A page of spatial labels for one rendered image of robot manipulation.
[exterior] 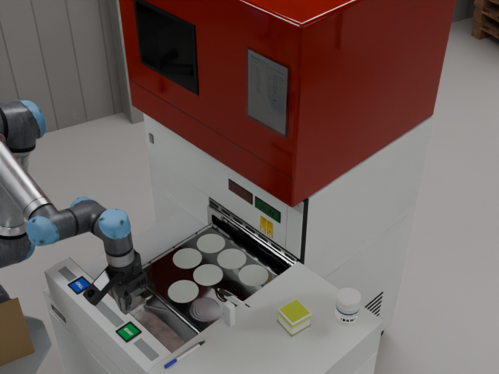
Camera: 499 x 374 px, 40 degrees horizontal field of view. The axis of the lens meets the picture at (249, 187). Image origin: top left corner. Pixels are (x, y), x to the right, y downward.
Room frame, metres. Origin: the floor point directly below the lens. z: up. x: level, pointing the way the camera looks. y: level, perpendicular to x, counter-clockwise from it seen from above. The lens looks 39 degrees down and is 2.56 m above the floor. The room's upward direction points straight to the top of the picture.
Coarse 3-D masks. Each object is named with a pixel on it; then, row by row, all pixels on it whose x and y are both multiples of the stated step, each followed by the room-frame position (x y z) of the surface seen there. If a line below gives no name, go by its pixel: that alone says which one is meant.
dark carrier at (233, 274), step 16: (192, 240) 1.76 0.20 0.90; (208, 256) 1.68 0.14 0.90; (160, 272) 1.60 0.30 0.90; (176, 272) 1.60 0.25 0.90; (192, 272) 1.60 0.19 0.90; (224, 272) 1.60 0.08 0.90; (272, 272) 1.60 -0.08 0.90; (160, 288) 1.53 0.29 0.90; (208, 288) 1.53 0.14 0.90; (224, 288) 1.53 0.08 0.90; (240, 288) 1.53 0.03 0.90; (256, 288) 1.53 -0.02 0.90; (176, 304) 1.46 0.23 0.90; (192, 304) 1.46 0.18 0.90; (208, 304) 1.46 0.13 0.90; (192, 320) 1.40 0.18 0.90; (208, 320) 1.40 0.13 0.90
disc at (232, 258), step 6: (222, 252) 1.70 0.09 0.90; (228, 252) 1.70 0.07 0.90; (234, 252) 1.70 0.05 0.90; (240, 252) 1.70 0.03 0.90; (222, 258) 1.67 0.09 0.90; (228, 258) 1.67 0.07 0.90; (234, 258) 1.67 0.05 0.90; (240, 258) 1.67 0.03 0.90; (246, 258) 1.67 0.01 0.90; (222, 264) 1.64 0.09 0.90; (228, 264) 1.64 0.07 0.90; (234, 264) 1.64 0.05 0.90; (240, 264) 1.64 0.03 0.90
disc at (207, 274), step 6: (204, 264) 1.64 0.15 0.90; (210, 264) 1.64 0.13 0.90; (198, 270) 1.61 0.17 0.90; (204, 270) 1.61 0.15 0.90; (210, 270) 1.61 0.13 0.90; (216, 270) 1.61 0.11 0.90; (198, 276) 1.59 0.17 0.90; (204, 276) 1.59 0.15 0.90; (210, 276) 1.59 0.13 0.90; (216, 276) 1.59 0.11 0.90; (222, 276) 1.59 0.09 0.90; (198, 282) 1.56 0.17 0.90; (204, 282) 1.56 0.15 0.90; (210, 282) 1.56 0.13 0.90; (216, 282) 1.56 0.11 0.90
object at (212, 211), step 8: (208, 208) 1.90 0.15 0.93; (208, 216) 1.90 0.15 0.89; (216, 216) 1.87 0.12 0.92; (224, 216) 1.84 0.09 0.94; (208, 224) 1.90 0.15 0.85; (216, 224) 1.88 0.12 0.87; (232, 224) 1.81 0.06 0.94; (224, 232) 1.84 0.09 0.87; (240, 232) 1.78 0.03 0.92; (248, 232) 1.76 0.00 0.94; (232, 240) 1.81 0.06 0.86; (240, 240) 1.79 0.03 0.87; (256, 240) 1.72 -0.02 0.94; (248, 248) 1.75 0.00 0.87; (264, 248) 1.69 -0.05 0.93; (272, 248) 1.68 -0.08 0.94; (256, 256) 1.72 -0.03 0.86; (264, 256) 1.71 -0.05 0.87; (272, 256) 1.66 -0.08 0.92; (280, 256) 1.64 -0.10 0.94; (272, 264) 1.67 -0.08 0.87; (288, 264) 1.61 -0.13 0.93; (280, 272) 1.63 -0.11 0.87
